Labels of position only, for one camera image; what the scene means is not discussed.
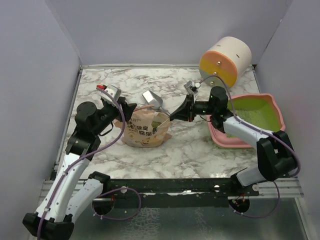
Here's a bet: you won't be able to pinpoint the green litter pellets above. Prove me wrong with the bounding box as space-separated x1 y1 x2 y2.
235 109 264 126

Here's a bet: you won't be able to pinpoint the round pastel drawer cabinet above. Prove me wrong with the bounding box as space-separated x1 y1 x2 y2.
199 36 252 88

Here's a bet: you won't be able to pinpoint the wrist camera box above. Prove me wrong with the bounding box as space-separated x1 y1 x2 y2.
183 80 201 97
96 84 122 105

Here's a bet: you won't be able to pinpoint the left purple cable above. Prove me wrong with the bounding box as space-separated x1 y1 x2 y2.
36 88 142 240

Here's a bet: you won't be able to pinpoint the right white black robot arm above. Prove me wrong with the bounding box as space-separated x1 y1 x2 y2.
169 86 300 196

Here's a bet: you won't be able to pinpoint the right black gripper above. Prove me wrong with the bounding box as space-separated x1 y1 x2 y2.
170 93 216 123

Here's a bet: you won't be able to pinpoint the purple cable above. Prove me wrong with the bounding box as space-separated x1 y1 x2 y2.
36 88 142 240
198 75 301 180

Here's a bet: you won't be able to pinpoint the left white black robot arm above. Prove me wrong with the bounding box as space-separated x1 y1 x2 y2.
22 97 137 240

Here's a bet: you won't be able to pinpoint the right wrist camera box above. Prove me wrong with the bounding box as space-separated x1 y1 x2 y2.
183 80 201 97

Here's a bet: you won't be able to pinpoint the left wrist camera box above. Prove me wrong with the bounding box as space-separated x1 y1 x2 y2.
96 84 122 105

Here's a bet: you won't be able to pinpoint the pink green litter box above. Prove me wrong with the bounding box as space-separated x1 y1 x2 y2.
207 93 286 149

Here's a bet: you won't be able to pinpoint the grey metal litter scoop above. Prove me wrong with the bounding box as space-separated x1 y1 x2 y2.
141 90 170 116

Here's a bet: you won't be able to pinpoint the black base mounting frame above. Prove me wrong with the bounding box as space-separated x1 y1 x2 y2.
89 171 259 214

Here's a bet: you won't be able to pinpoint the pink cat litter bag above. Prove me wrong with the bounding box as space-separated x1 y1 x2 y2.
121 105 172 148

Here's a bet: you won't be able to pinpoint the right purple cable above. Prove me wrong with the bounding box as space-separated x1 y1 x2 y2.
198 75 301 180

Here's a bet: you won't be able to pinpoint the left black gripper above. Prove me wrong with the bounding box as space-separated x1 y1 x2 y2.
93 96 137 136

